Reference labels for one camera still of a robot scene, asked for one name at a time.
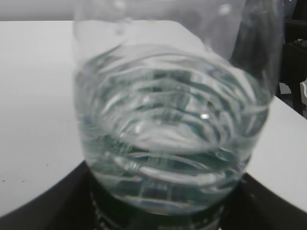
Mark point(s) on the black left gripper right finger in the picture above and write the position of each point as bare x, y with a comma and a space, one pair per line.
254, 207

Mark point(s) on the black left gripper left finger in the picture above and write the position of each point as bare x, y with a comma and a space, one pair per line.
65, 206

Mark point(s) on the clear water bottle green label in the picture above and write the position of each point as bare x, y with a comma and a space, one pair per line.
171, 97

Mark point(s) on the dark furniture beside table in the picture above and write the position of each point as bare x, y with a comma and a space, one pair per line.
294, 57

